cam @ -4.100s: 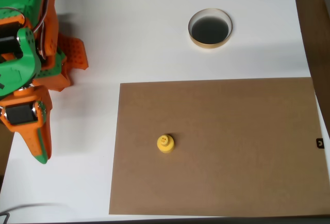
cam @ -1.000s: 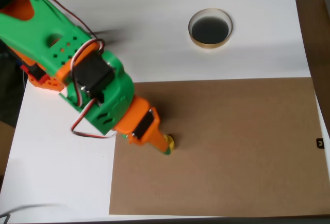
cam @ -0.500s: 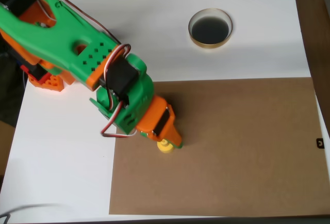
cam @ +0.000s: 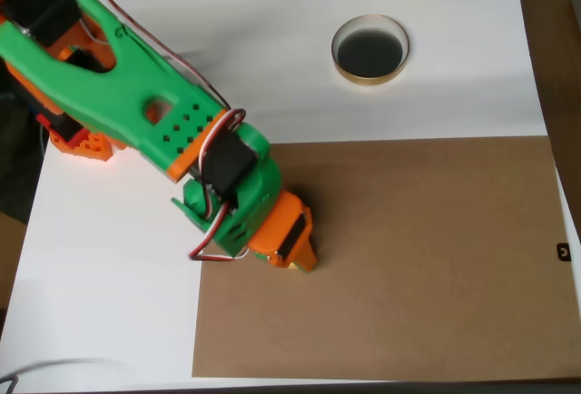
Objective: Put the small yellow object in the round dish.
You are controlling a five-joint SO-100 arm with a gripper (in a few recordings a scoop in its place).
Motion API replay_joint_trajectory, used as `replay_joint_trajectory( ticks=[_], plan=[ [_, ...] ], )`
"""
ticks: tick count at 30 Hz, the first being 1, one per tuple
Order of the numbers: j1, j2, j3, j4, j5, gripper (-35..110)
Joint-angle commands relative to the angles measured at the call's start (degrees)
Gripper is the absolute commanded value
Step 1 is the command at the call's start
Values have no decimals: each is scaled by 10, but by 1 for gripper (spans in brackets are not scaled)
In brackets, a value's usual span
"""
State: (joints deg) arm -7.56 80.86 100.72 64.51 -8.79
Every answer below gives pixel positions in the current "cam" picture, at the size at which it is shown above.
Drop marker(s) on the small black tag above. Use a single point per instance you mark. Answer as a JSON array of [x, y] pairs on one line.
[[563, 251]]

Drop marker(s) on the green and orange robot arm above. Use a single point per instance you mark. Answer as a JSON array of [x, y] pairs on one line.
[[127, 90]]

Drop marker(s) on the brown rectangular board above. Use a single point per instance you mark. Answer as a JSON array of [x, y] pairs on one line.
[[408, 253]]

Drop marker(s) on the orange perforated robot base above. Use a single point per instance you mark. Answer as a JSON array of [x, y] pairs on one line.
[[91, 145]]

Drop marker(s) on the round gold-rimmed dark dish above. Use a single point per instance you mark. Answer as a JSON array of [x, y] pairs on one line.
[[370, 53]]

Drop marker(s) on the small yellow plastic piece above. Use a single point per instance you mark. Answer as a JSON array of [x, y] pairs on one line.
[[302, 272]]

